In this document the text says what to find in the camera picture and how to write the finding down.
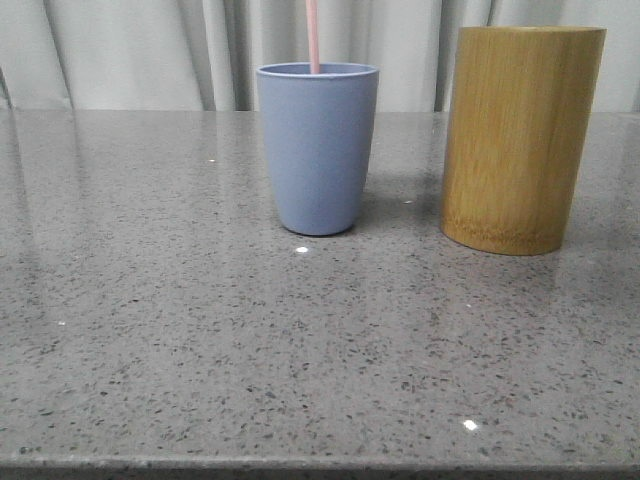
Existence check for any bamboo cylinder holder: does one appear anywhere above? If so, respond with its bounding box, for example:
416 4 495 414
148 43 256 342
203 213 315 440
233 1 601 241
440 26 607 255

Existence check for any pink chopstick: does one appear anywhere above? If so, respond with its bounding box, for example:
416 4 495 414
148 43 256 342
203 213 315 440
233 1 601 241
305 0 320 75

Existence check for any grey curtain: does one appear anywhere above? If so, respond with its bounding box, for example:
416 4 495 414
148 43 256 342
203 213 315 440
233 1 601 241
1 1 639 112

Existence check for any blue plastic cup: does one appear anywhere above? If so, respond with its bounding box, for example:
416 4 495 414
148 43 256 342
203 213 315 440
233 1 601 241
256 62 379 236

